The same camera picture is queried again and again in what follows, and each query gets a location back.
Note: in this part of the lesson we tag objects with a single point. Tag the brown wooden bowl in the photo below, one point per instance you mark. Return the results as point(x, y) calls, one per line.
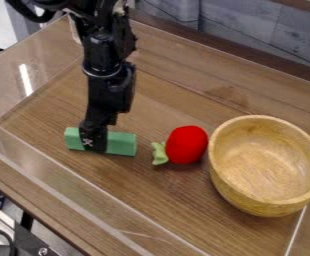
point(260, 157)

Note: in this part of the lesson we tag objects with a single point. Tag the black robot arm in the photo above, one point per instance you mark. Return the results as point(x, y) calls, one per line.
point(109, 41)

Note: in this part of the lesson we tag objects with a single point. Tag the red plush strawberry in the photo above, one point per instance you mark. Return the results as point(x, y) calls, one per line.
point(183, 148)

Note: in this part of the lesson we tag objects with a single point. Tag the black clamp under table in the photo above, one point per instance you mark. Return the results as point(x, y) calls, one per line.
point(28, 245)

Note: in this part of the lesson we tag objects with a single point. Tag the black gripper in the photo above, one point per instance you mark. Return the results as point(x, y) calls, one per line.
point(111, 90)

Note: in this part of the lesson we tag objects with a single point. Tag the green foam block stick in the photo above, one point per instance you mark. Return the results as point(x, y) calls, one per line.
point(121, 143)

